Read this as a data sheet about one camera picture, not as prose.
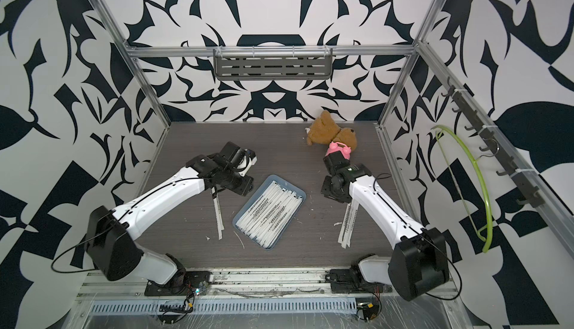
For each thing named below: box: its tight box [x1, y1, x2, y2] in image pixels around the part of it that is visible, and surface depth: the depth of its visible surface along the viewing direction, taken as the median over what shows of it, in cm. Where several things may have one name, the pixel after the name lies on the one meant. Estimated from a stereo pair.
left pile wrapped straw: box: [210, 186, 225, 241], surface depth 89 cm
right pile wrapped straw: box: [337, 200, 360, 249], surface depth 88 cm
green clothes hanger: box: [430, 124, 494, 254], surface depth 60 cm
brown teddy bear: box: [304, 109, 358, 152], surface depth 107 cm
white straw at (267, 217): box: [235, 180, 291, 245], surface depth 89 cm
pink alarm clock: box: [325, 141, 353, 161], surface depth 99 cm
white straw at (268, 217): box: [235, 180, 301, 249], surface depth 90 cm
